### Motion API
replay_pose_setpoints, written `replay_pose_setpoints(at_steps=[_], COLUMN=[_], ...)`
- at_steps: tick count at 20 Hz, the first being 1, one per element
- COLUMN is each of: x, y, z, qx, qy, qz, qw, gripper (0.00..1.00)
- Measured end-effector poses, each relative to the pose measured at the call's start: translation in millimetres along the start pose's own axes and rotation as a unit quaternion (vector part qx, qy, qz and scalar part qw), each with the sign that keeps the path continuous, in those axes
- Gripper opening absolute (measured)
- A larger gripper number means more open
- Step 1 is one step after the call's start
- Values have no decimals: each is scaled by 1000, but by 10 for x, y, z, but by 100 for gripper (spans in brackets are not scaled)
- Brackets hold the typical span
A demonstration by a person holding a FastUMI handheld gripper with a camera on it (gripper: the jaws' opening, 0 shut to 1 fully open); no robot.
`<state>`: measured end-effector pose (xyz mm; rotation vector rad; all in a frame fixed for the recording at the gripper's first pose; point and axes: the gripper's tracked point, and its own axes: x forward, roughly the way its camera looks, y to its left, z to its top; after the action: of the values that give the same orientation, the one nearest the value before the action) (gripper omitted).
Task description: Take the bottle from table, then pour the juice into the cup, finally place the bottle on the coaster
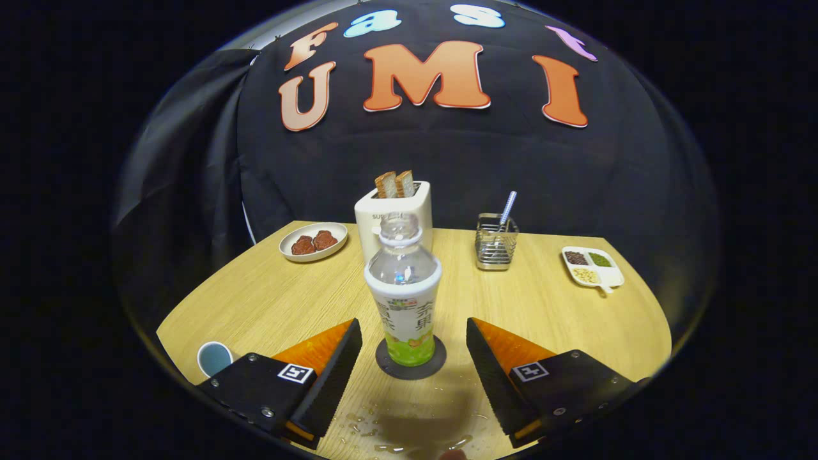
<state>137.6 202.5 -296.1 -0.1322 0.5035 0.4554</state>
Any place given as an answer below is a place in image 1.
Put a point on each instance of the white divided dish with beans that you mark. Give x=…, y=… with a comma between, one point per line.
x=593, y=268

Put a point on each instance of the white oval plate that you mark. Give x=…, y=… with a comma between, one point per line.
x=313, y=257

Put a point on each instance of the clear juice bottle white label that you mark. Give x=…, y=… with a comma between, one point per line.
x=402, y=313

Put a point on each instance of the white toaster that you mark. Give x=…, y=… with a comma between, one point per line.
x=370, y=220

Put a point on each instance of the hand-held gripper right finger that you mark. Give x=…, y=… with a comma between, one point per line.
x=492, y=374

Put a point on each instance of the toasted bread slice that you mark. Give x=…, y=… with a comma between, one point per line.
x=406, y=184
x=385, y=185

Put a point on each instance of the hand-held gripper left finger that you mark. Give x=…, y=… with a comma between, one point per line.
x=335, y=377

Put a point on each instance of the wooden table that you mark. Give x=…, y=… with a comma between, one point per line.
x=287, y=300

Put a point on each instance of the dark round coaster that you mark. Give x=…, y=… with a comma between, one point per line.
x=383, y=367

